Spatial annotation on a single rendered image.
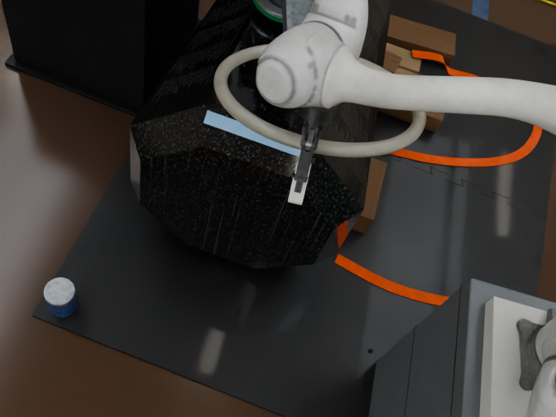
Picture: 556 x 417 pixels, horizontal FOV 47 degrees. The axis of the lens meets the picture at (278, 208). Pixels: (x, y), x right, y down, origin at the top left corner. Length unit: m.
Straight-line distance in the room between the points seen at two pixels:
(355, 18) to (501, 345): 0.92
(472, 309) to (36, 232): 1.60
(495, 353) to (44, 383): 1.45
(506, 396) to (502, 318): 0.20
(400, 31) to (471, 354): 2.03
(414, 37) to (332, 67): 2.39
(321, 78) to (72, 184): 1.79
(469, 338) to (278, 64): 0.99
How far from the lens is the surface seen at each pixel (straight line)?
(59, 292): 2.27
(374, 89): 0.98
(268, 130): 1.27
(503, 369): 1.66
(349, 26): 1.11
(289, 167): 1.84
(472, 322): 1.73
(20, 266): 2.49
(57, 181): 2.65
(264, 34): 2.07
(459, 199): 2.93
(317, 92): 0.99
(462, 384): 1.67
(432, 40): 3.39
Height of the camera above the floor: 2.24
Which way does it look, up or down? 58 degrees down
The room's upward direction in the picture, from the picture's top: 21 degrees clockwise
